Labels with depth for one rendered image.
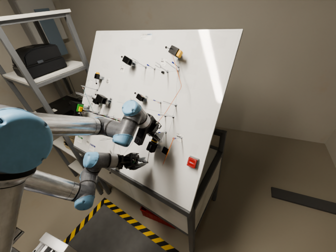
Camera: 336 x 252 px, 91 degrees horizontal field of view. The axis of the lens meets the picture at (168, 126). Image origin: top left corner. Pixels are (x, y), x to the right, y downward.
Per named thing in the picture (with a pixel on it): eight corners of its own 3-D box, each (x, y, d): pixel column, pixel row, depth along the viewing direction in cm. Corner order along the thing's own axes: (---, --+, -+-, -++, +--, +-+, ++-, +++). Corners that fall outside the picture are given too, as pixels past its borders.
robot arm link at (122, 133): (112, 143, 75) (122, 122, 78) (132, 149, 70) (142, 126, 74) (101, 137, 68) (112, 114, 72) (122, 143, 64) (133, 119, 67)
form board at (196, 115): (75, 145, 152) (73, 145, 150) (98, 31, 141) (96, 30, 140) (191, 210, 96) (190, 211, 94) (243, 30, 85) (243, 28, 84)
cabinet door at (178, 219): (187, 235, 126) (186, 210, 102) (134, 200, 152) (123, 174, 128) (189, 231, 127) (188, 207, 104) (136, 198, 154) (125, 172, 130)
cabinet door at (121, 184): (134, 199, 152) (123, 173, 128) (97, 175, 178) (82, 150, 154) (136, 198, 154) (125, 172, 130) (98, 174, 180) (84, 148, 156)
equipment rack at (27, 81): (101, 196, 203) (-15, 18, 91) (73, 175, 232) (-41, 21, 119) (129, 166, 235) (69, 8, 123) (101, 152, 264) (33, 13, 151)
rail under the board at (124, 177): (189, 218, 98) (189, 213, 94) (75, 151, 154) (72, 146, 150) (193, 210, 101) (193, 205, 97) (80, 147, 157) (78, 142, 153)
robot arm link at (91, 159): (81, 159, 81) (87, 147, 78) (103, 160, 89) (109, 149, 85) (82, 172, 76) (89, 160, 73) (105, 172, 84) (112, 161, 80)
